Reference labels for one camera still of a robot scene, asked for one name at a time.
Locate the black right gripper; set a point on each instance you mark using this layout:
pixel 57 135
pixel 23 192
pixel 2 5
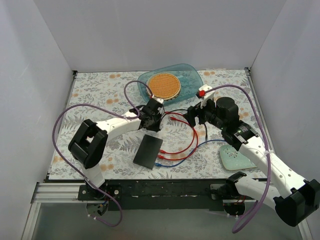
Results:
pixel 198 114

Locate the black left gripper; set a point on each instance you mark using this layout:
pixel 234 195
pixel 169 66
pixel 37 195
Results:
pixel 155 115

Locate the black network switch box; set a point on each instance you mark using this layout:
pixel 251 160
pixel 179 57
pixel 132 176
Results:
pixel 148 151

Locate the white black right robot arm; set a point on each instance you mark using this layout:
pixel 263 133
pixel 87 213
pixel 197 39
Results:
pixel 292 196

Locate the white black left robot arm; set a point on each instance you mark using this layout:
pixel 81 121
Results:
pixel 88 144

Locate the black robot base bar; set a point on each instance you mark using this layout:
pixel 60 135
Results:
pixel 177 194

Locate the orange woven round coaster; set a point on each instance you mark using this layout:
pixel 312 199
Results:
pixel 162 79

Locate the teal plastic container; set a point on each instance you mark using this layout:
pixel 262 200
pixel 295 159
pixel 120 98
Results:
pixel 189 78

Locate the floral patterned table mat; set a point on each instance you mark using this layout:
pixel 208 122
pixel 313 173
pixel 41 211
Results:
pixel 96 95

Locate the light green square plate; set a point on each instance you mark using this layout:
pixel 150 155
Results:
pixel 232 160

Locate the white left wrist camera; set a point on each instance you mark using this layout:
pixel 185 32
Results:
pixel 159 100

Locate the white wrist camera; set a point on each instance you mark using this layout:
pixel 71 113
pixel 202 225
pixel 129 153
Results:
pixel 159 100
pixel 205 93

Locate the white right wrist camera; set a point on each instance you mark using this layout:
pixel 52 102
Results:
pixel 205 93

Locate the aluminium frame rail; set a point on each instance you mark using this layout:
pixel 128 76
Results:
pixel 62 211

